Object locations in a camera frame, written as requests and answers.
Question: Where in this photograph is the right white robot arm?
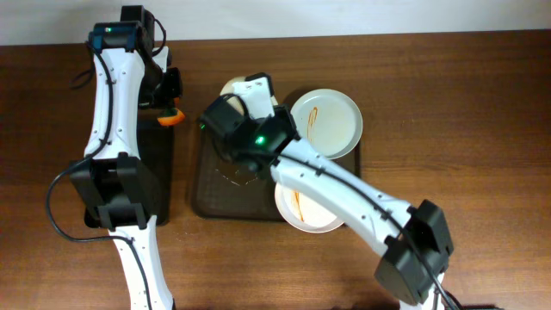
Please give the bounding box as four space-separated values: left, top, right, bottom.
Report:
221 72 461 309

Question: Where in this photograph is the white plate front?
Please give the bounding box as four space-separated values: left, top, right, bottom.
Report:
274 183 344 233

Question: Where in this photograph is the white plate back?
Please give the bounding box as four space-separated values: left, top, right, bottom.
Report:
291 89 363 159

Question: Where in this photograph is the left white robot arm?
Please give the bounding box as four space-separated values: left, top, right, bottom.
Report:
70 20 183 309

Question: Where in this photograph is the brown serving tray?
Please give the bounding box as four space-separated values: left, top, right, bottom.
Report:
190 81 362 223

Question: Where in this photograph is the white plate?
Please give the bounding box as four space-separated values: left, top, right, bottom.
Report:
219 76 280 120
291 89 363 159
274 183 344 233

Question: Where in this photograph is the orange green sponge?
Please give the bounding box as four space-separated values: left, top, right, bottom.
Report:
157 97 185 127

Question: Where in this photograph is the black plastic tray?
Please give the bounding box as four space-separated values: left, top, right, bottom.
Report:
71 120 174 232

